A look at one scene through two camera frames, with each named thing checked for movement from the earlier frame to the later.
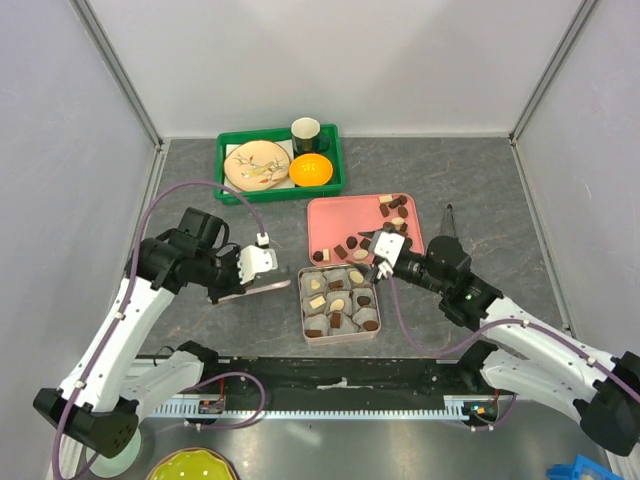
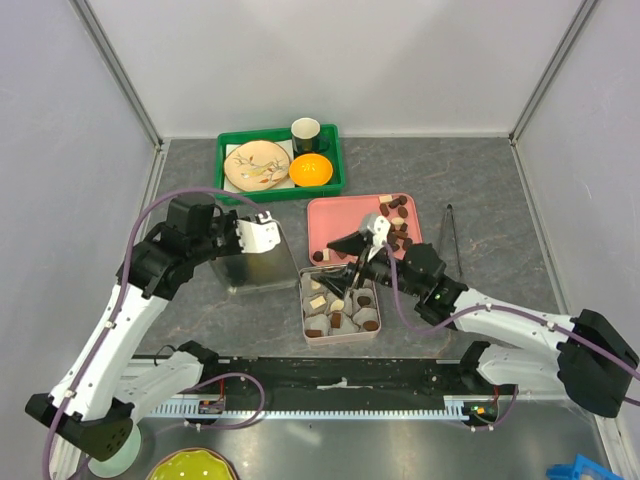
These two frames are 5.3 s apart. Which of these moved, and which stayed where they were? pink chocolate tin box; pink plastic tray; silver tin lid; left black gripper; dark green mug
Moved: left black gripper; silver tin lid
Stayed: dark green mug; pink chocolate tin box; pink plastic tray
